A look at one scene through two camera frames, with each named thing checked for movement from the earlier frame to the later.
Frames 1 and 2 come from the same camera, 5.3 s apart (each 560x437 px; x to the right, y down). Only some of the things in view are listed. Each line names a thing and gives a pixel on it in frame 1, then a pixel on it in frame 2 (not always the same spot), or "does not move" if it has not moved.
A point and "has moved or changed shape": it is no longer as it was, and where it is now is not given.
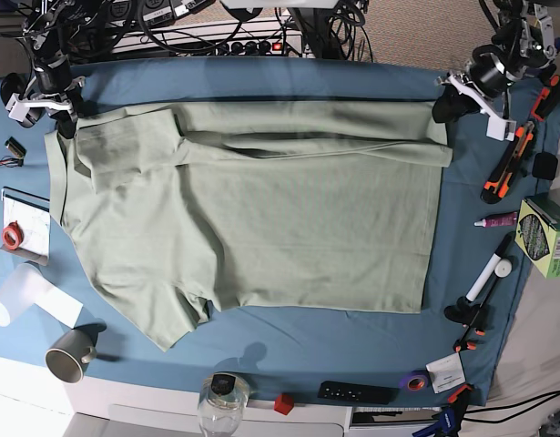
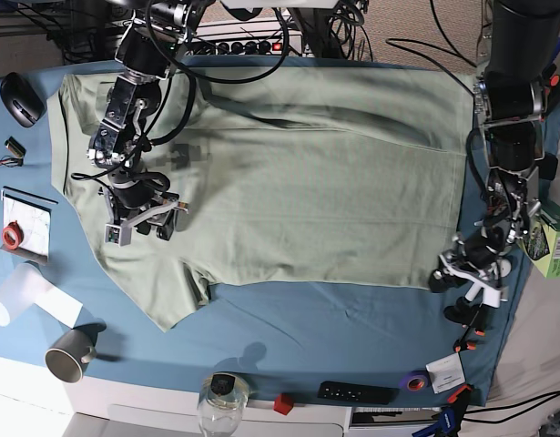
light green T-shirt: (275, 205) has moved or changed shape
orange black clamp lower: (472, 316) does not move
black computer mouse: (15, 84) does not move
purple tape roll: (416, 381) does not move
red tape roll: (12, 236) does not move
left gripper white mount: (17, 107) -> (120, 233)
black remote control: (357, 392) does not move
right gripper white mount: (499, 127) -> (491, 290)
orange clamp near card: (453, 396) does not move
